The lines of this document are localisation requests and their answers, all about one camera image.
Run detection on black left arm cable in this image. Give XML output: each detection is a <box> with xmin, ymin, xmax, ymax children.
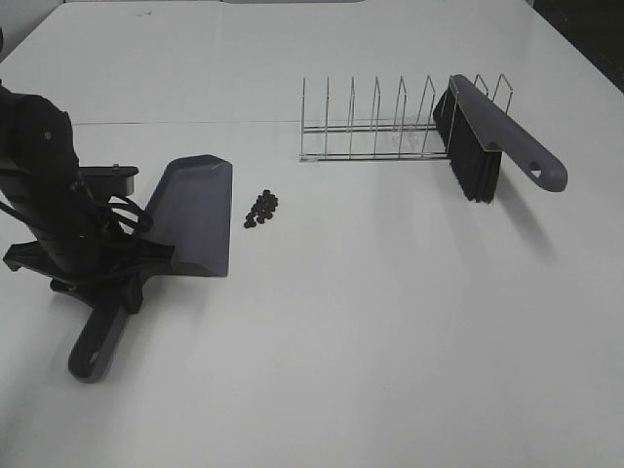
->
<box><xmin>0</xmin><ymin>194</ymin><xmax>155</xmax><ymax>240</ymax></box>

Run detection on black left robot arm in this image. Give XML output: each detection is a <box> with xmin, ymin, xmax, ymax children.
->
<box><xmin>1</xmin><ymin>89</ymin><xmax>173</xmax><ymax>314</ymax></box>

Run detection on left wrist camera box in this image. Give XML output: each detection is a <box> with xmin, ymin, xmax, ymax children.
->
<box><xmin>80</xmin><ymin>165</ymin><xmax>139</xmax><ymax>202</ymax></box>

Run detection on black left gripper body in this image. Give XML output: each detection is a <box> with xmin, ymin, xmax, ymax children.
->
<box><xmin>2</xmin><ymin>194</ymin><xmax>175</xmax><ymax>291</ymax></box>

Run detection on chrome wire dish rack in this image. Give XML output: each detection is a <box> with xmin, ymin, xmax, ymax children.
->
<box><xmin>297</xmin><ymin>72</ymin><xmax>514</xmax><ymax>165</ymax></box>

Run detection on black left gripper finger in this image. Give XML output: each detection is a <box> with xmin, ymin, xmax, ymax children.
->
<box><xmin>124</xmin><ymin>272</ymin><xmax>145</xmax><ymax>313</ymax></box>
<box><xmin>50</xmin><ymin>279</ymin><xmax>96</xmax><ymax>305</ymax></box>

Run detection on grey hand brush black bristles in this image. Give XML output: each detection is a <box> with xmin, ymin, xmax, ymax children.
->
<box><xmin>433</xmin><ymin>74</ymin><xmax>568</xmax><ymax>204</ymax></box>

